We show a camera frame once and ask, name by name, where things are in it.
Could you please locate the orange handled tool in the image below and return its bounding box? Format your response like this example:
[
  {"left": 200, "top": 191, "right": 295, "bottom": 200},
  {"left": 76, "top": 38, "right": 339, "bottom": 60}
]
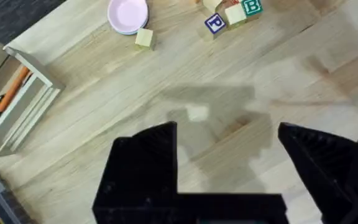
[{"left": 0, "top": 66, "right": 31, "bottom": 124}]

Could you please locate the plain wooden toy block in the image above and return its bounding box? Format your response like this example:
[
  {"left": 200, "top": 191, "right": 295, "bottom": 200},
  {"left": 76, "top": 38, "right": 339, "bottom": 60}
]
[
  {"left": 134, "top": 27, "right": 157, "bottom": 51},
  {"left": 224, "top": 3, "right": 248, "bottom": 30},
  {"left": 201, "top": 0, "right": 224, "bottom": 14}
]

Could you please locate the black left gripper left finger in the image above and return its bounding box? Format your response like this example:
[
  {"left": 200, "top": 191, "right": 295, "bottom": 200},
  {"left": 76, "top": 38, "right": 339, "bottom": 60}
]
[{"left": 92, "top": 121, "right": 179, "bottom": 224}]

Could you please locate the toy block blue letter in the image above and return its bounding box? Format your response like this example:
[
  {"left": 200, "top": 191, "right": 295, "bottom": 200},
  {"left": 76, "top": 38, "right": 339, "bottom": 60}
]
[{"left": 204, "top": 12, "right": 228, "bottom": 40}]

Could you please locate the white shelf frame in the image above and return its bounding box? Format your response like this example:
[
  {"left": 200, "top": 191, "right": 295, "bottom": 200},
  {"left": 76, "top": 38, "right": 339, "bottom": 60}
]
[{"left": 0, "top": 45, "right": 66, "bottom": 158}]

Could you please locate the toy block green letter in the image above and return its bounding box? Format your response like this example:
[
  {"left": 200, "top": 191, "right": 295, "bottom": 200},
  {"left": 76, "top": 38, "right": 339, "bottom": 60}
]
[{"left": 240, "top": 0, "right": 264, "bottom": 21}]

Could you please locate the pink plate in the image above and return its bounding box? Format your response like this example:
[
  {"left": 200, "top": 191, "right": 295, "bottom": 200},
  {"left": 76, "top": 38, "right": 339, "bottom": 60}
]
[{"left": 107, "top": 0, "right": 150, "bottom": 35}]

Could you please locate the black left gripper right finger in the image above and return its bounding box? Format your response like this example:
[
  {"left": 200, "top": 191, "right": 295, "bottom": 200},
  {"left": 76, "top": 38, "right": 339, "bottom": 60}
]
[{"left": 277, "top": 122, "right": 358, "bottom": 224}]

